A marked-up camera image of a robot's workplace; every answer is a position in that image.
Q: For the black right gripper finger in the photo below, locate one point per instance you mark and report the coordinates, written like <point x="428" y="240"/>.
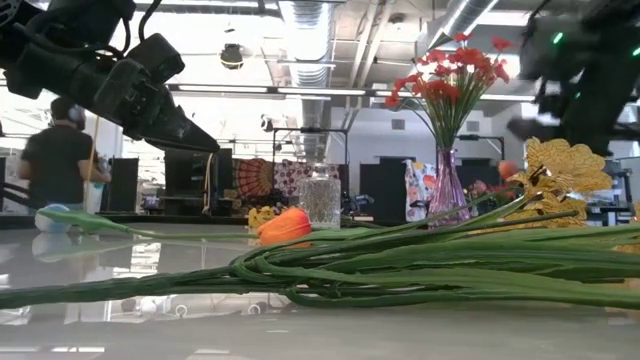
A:
<point x="535" y="130"/>

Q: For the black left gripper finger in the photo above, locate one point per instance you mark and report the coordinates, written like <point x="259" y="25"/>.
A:
<point x="180" y="132"/>

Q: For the large yellow flower bunch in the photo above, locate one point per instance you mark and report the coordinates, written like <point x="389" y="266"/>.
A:
<point x="560" y="170"/>

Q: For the orange artificial tulip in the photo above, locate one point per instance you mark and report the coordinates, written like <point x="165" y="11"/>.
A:
<point x="285" y="226"/>
<point x="507" y="170"/>

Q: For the red artificial flower bunch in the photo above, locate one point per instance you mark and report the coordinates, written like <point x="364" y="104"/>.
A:
<point x="482" y="191"/>
<point x="450" y="90"/>

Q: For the purple glass vase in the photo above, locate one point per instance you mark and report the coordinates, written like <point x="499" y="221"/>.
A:
<point x="448" y="195"/>

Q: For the small yellow flower bunch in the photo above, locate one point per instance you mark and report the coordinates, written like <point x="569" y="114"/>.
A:
<point x="260" y="216"/>

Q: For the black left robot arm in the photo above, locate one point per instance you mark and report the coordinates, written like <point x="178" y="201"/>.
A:
<point x="30" y="55"/>

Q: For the clear glass vase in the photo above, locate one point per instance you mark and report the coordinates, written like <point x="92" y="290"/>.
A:
<point x="320" y="200"/>

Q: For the black cabinet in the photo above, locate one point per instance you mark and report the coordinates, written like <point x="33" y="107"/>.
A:
<point x="122" y="185"/>
<point x="185" y="180"/>

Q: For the long linear ceiling light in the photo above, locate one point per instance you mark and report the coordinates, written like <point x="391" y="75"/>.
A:
<point x="225" y="89"/>

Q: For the orange mandala tapestry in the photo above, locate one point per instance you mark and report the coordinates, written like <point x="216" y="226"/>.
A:
<point x="252" y="177"/>

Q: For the black dome ceiling lamp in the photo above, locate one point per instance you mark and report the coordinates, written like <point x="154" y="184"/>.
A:
<point x="231" y="56"/>
<point x="267" y="123"/>

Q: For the person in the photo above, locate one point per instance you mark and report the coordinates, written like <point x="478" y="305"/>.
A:
<point x="55" y="160"/>

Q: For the maroon patterned cloth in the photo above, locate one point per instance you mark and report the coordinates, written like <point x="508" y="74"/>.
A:
<point x="287" y="177"/>

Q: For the floral print cloth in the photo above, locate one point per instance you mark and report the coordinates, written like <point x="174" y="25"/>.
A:
<point x="417" y="190"/>

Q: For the black upright panel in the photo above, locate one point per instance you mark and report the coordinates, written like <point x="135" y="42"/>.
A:
<point x="385" y="190"/>

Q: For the white glossy table sheet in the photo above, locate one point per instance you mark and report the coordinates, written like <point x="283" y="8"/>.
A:
<point x="320" y="335"/>

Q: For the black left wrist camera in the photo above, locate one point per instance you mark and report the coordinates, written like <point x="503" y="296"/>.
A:
<point x="157" y="57"/>

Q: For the black metal rack frame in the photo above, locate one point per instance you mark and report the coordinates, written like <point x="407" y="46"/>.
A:
<point x="310" y="130"/>

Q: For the silver spiral air duct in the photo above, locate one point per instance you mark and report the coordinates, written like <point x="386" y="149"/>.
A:
<point x="310" y="40"/>
<point x="460" y="15"/>

